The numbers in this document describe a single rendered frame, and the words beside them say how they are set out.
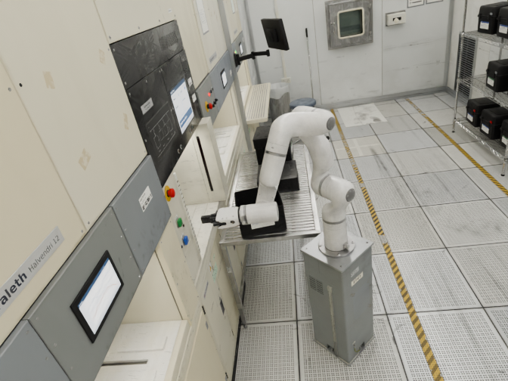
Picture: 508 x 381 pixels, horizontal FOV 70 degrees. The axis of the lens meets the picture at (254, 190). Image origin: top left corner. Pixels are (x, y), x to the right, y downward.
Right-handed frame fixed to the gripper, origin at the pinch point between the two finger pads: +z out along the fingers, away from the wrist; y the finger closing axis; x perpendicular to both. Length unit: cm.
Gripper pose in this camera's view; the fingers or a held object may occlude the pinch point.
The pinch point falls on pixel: (205, 219)
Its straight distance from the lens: 158.5
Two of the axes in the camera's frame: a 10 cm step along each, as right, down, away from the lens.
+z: -9.8, 1.2, 1.4
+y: 0.6, -5.0, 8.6
